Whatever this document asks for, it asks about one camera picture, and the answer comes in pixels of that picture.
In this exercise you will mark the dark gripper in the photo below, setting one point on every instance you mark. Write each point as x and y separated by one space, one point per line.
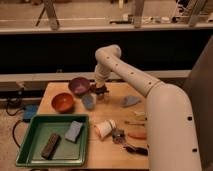
99 91

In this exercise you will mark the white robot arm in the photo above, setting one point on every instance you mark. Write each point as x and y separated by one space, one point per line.
171 131

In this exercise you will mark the white paper cup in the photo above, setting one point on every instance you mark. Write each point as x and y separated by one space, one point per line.
104 128

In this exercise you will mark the metal cup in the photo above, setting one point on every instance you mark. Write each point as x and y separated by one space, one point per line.
118 136

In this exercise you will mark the dark purple grapes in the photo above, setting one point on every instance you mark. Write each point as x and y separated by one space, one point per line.
136 150

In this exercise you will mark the blue cloth piece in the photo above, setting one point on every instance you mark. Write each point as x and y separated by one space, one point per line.
88 101

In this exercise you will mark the purple bowl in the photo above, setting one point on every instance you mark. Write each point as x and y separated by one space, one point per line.
79 86

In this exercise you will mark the grey cloth piece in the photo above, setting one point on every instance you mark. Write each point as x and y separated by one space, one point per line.
130 101

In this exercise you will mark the orange bowl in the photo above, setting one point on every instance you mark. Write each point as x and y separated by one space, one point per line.
62 102

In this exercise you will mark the blue-grey sponge block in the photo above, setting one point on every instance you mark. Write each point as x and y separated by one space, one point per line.
73 131

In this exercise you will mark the brown stick toy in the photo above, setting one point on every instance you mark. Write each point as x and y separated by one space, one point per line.
134 123

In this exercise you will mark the orange carrot toy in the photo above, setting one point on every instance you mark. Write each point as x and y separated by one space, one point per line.
138 135

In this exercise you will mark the dark brown brush block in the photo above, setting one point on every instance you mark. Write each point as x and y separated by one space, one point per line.
50 147

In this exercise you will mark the green plastic tray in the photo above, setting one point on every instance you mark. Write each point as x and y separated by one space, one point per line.
67 154

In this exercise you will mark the blue power box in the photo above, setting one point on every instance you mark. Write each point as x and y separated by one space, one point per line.
29 112

